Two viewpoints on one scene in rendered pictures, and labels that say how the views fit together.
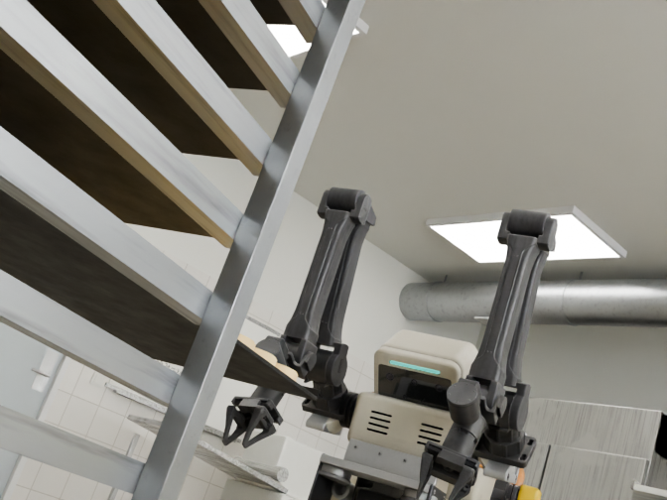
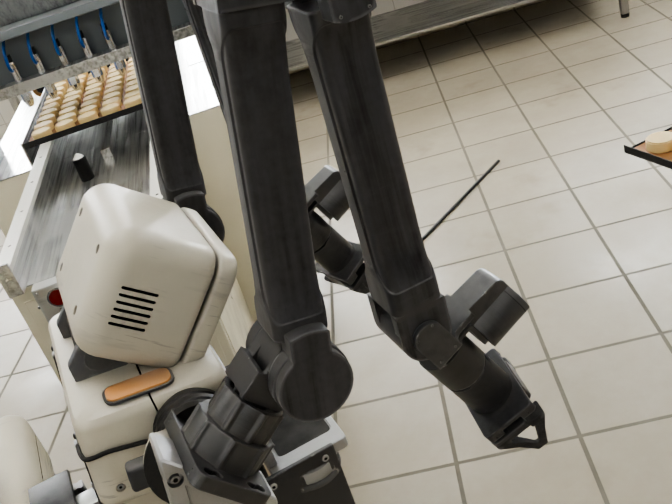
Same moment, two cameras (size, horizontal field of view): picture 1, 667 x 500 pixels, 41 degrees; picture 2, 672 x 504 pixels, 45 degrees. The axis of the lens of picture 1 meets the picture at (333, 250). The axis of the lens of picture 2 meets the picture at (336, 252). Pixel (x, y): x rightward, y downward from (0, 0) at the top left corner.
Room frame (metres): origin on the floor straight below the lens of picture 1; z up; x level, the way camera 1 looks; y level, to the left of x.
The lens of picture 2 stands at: (2.44, 0.46, 1.46)
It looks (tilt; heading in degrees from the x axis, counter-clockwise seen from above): 29 degrees down; 224
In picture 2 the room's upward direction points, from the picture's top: 18 degrees counter-clockwise
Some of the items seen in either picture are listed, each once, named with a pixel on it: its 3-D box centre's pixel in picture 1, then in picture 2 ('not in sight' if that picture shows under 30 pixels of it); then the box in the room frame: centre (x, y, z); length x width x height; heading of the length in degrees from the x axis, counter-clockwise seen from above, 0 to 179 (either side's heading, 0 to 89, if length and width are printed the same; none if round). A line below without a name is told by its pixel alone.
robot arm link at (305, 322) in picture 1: (320, 278); (370, 164); (1.90, 0.01, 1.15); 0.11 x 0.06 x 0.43; 60
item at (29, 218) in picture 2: not in sight; (61, 117); (1.20, -1.62, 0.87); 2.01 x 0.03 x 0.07; 47
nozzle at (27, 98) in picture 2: not in sight; (14, 74); (1.37, -1.46, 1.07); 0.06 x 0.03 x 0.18; 47
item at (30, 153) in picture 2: not in sight; (53, 90); (1.00, -1.93, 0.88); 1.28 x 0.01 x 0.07; 47
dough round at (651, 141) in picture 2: (277, 374); (661, 142); (1.14, 0.01, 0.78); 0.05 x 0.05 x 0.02
